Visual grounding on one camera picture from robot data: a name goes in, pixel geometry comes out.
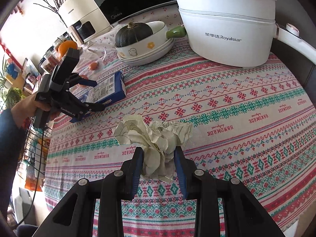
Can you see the patterned tablecloth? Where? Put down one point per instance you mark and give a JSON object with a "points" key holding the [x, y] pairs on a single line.
{"points": [[257, 125]]}

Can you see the white electric cooking pot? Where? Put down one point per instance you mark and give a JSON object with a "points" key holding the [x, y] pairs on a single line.
{"points": [[237, 32]]}

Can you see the grey refrigerator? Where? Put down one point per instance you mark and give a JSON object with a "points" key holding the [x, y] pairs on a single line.
{"points": [[300, 15]]}

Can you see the white bowl with green handle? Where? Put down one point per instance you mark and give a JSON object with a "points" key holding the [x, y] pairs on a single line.
{"points": [[153, 47]]}

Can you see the blue rectangular box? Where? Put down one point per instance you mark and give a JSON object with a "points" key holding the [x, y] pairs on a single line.
{"points": [[107, 92]]}

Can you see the wire basket rack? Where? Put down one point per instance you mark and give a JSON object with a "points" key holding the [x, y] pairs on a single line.
{"points": [[35, 151]]}

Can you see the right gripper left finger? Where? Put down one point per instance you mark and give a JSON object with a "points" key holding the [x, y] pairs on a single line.
{"points": [[74, 214]]}

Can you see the cream paper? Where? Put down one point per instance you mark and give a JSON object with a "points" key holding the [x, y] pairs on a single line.
{"points": [[158, 140]]}

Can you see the orange fruit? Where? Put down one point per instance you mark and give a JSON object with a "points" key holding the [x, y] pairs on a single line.
{"points": [[64, 46]]}

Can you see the cream air fryer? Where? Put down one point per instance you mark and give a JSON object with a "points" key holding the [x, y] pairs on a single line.
{"points": [[84, 20]]}

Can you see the dark green squash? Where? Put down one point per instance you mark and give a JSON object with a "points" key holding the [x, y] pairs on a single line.
{"points": [[132, 33]]}

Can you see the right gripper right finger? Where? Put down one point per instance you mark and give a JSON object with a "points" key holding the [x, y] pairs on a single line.
{"points": [[243, 213]]}

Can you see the person's left hand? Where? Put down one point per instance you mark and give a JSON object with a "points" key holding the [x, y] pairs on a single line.
{"points": [[26, 108]]}

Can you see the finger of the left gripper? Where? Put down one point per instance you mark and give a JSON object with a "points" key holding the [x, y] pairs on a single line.
{"points": [[82, 108], [76, 79]]}

